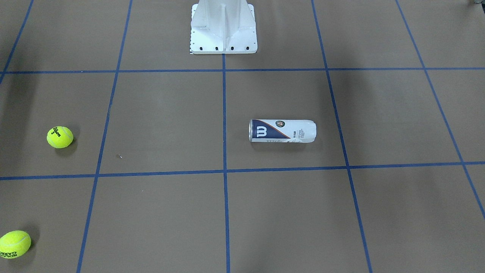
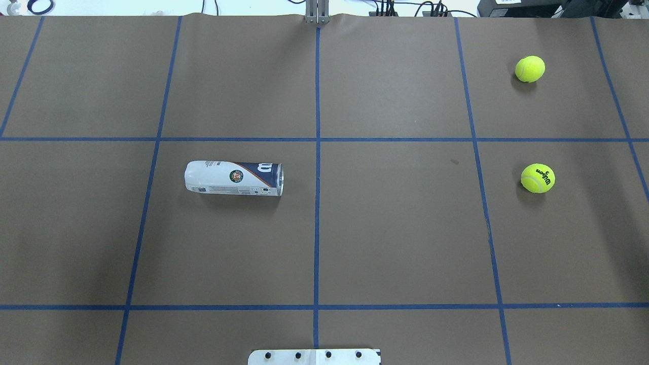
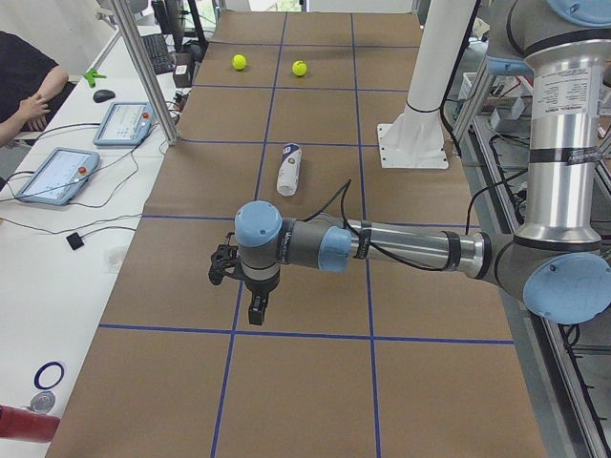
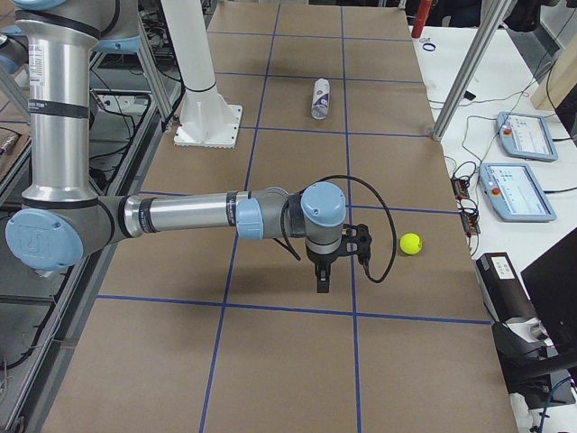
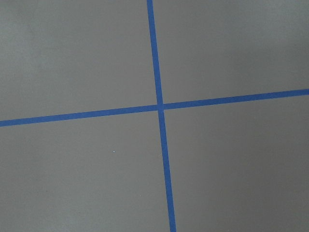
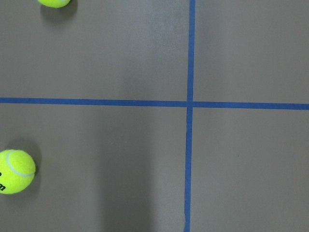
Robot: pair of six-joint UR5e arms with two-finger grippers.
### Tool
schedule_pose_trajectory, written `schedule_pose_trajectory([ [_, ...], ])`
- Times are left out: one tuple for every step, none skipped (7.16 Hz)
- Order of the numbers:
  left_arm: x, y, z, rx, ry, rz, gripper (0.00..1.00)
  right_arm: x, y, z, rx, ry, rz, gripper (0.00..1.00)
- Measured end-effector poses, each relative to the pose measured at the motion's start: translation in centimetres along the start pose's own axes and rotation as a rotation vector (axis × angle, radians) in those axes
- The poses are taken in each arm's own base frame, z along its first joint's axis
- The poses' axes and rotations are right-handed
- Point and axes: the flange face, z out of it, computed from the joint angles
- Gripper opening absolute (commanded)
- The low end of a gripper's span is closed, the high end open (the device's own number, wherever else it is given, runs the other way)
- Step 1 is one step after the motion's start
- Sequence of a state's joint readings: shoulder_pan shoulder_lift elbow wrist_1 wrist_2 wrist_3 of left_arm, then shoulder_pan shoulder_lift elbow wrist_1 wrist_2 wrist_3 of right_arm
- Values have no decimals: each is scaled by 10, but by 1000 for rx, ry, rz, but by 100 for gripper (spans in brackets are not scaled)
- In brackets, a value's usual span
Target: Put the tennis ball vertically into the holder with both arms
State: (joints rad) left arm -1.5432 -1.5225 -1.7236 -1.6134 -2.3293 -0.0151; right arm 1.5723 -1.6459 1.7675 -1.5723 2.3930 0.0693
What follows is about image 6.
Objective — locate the yellow tennis ball with logo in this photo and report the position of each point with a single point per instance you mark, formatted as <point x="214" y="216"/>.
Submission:
<point x="17" y="170"/>

